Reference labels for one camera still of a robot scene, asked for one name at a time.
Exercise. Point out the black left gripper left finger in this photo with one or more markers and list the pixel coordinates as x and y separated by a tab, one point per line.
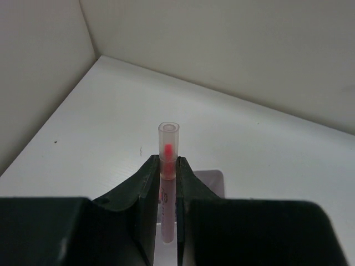
117	228

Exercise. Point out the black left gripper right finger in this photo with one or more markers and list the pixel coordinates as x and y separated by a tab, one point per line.
216	231

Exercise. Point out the orange-red highlighter pen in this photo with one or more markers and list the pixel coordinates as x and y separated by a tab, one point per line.
168	154

